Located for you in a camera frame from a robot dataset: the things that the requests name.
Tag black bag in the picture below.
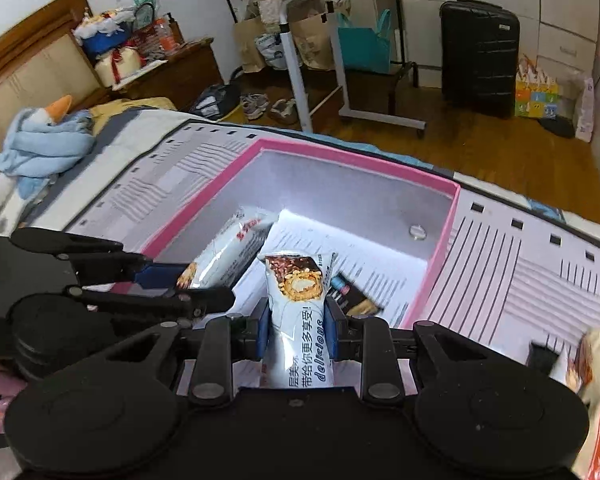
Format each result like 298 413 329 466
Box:
189 82 241 121

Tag brown paper bag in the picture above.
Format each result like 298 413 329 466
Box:
292 7 341 70
232 15 268 75

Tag beige slipper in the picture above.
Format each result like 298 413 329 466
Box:
269 97 299 126

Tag blue gift basket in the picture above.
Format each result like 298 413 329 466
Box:
74 6 136 61

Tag wooden nightstand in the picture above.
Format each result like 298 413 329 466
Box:
112 42 226 111

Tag teal tote bag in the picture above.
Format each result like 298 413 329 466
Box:
336 9 396 75

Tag grey sneakers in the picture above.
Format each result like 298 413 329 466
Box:
240 92 272 121

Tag white chocolate snack bar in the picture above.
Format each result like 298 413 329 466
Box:
257 251 338 391

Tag white plastic bag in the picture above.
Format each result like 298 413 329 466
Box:
254 32 291 71

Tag colourful printed box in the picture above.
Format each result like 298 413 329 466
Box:
514 55 563 120

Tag white sack red ribbon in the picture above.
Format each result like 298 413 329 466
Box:
94 45 146 87

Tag pink cardboard box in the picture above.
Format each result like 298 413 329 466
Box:
92 137 462 331

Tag pink white packet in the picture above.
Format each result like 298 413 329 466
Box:
574 76 596 142

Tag wooden headboard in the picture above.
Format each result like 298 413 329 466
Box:
0 0 111 136

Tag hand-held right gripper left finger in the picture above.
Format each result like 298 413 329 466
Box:
87 307 272 407

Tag white snack bar red print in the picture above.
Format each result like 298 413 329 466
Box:
177 207 278 291

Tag orange bottle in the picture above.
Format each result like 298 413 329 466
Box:
152 17 177 52

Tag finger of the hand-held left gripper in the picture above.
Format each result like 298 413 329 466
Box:
10 227 187 291
64 284 237 321

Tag blue plush duck toy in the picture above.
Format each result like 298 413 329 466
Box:
0 95 96 198

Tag white wardrobe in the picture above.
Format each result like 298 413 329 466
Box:
395 0 600 88

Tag dark snack packet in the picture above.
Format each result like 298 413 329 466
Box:
327 272 387 318

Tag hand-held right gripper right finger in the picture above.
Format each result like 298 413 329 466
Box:
324 301 511 407

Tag person's left hand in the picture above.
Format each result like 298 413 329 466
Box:
0 360 32 438

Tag black suitcase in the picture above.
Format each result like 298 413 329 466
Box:
439 0 522 120

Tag green bag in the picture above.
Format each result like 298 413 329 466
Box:
131 0 159 28

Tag black slipper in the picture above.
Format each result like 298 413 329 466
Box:
536 116 577 139

